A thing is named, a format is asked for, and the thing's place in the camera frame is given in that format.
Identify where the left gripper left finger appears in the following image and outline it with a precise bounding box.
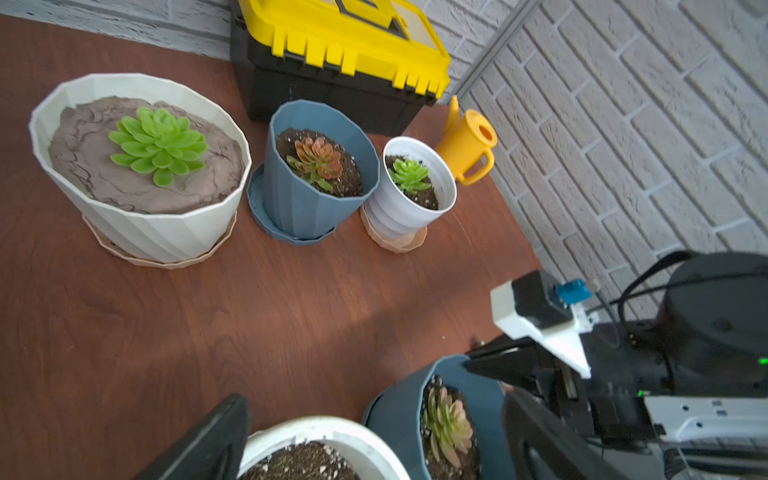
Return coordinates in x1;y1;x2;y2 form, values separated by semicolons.
135;394;250;480

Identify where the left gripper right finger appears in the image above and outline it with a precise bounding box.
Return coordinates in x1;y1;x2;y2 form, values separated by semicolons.
502;388;626;479

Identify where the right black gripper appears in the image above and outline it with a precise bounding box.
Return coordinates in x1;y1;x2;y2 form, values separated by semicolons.
464;326;666;444

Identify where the large white round pot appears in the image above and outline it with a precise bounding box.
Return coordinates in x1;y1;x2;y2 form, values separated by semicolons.
238;416;409;479

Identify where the blue-grey plant pot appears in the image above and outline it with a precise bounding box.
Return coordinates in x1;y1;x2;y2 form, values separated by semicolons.
259;100;381;245
363;354;516;479

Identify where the cream faceted pot clay soil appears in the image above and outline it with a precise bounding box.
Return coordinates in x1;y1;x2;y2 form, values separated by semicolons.
28;73;252;256

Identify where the small white ribbed pot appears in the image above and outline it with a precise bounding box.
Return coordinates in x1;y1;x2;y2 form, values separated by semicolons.
363;136;457;242

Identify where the yellow watering can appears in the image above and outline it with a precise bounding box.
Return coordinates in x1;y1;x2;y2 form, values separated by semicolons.
435;96;498;186

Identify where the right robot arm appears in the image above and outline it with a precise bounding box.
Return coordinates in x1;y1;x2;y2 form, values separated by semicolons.
465;250;767;479

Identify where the pink-green succulent front blue pot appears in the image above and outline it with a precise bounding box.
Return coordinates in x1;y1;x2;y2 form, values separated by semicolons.
421;381;474;472

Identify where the green succulent small white pot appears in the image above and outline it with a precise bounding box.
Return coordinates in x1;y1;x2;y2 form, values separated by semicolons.
386;156;431;196

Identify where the reddish succulent back blue pot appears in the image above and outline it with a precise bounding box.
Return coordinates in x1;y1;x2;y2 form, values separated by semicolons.
287;137;343;193

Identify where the bright green succulent cream pot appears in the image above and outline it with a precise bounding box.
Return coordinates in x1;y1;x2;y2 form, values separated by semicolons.
108;107;209;188

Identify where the peach saucer under cream pot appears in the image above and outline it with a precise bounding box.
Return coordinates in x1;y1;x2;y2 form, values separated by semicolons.
81;212;238;270

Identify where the peach saucer under small pot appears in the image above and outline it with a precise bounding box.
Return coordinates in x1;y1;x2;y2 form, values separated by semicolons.
359;206;429;254

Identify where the blue saucer back pot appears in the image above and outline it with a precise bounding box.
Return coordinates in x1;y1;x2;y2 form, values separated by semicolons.
246;164;337;247

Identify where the yellow black toolbox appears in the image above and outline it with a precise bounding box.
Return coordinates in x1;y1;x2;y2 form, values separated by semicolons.
230;0;451;136

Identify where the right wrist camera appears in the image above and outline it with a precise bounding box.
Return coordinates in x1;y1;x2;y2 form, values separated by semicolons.
490;269;599;380

